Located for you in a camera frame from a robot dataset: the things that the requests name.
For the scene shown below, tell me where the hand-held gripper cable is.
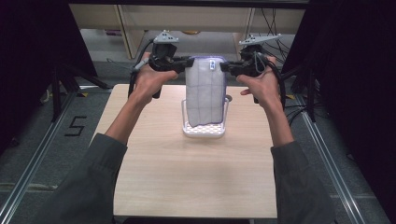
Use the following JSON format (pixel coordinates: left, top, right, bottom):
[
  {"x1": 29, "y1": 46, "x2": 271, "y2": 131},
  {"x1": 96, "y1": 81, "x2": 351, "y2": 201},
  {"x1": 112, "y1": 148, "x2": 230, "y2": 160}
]
[
  {"x1": 127, "y1": 37, "x2": 163, "y2": 100},
  {"x1": 253, "y1": 50, "x2": 288, "y2": 110}
]

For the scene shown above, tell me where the right hand-held gripper cable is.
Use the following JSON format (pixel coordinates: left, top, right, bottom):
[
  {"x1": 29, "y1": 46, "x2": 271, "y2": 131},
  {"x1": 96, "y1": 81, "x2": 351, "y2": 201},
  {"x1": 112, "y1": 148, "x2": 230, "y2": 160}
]
[{"x1": 253, "y1": 50, "x2": 288, "y2": 110}]

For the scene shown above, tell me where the aluminium floor rail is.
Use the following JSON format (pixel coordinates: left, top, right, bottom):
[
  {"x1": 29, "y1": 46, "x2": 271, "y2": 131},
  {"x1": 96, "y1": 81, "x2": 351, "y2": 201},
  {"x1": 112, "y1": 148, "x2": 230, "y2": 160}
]
[
  {"x1": 294, "y1": 94, "x2": 366, "y2": 224},
  {"x1": 0, "y1": 91, "x2": 78, "y2": 224}
]

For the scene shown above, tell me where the person's left hand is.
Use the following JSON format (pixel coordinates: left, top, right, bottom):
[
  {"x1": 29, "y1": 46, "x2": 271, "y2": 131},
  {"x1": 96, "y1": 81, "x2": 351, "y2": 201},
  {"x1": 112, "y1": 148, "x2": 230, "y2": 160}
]
[{"x1": 128, "y1": 51, "x2": 179, "y2": 105}]

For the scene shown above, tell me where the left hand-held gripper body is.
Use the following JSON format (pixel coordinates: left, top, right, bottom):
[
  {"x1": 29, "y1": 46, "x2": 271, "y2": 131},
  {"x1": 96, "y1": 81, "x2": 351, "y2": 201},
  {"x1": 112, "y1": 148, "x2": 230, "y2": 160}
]
[{"x1": 148, "y1": 30, "x2": 180, "y2": 73}]

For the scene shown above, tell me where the light wooden desk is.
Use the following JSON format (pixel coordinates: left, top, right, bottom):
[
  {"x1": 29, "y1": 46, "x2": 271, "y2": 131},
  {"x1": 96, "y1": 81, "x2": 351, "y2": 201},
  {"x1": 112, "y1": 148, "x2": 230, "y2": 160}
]
[{"x1": 68, "y1": 3, "x2": 306, "y2": 62}]

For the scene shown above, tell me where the white rack with handle bar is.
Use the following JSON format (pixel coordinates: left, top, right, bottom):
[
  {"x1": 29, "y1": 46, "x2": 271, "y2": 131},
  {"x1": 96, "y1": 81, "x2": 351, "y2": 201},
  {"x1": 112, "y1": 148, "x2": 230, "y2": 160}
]
[{"x1": 180, "y1": 97, "x2": 231, "y2": 139}]

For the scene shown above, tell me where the white cloth with purple edge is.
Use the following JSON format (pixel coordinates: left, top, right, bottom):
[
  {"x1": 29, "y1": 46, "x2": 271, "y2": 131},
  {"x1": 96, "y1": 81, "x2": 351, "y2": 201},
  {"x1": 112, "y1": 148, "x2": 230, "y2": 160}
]
[{"x1": 184, "y1": 55, "x2": 228, "y2": 128}]

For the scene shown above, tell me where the bundle of black cables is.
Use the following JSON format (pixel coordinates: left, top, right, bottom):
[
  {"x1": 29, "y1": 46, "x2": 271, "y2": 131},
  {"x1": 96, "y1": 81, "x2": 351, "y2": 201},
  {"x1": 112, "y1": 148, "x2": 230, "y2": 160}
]
[{"x1": 247, "y1": 7, "x2": 297, "y2": 70}]

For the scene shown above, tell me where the black metal stand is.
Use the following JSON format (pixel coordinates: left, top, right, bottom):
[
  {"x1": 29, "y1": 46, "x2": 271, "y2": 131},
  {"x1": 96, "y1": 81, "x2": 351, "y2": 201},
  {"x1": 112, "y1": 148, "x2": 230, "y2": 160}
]
[
  {"x1": 281, "y1": 65, "x2": 319, "y2": 123},
  {"x1": 50, "y1": 61, "x2": 110, "y2": 123}
]

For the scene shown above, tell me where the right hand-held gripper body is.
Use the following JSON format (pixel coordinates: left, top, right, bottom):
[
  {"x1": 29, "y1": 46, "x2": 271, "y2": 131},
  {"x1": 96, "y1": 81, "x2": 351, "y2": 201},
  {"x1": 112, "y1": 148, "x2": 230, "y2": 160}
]
[{"x1": 238, "y1": 33, "x2": 283, "y2": 77}]

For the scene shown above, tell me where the black curtain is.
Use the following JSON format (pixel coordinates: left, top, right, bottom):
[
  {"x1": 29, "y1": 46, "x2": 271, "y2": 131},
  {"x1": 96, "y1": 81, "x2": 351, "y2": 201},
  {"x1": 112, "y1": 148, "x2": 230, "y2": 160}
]
[
  {"x1": 0, "y1": 0, "x2": 98, "y2": 157},
  {"x1": 281, "y1": 0, "x2": 396, "y2": 216}
]

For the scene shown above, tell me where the person's right hand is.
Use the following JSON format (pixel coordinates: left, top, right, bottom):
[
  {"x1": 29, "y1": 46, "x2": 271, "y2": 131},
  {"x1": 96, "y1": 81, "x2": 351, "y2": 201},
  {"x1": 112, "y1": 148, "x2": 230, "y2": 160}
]
[{"x1": 235, "y1": 55, "x2": 287, "y2": 110}]

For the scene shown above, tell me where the left hand-held gripper cable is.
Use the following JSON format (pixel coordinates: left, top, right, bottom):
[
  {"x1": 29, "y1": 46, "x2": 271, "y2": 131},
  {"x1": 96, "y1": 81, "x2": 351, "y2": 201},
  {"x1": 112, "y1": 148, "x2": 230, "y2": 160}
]
[{"x1": 127, "y1": 37, "x2": 163, "y2": 100}]

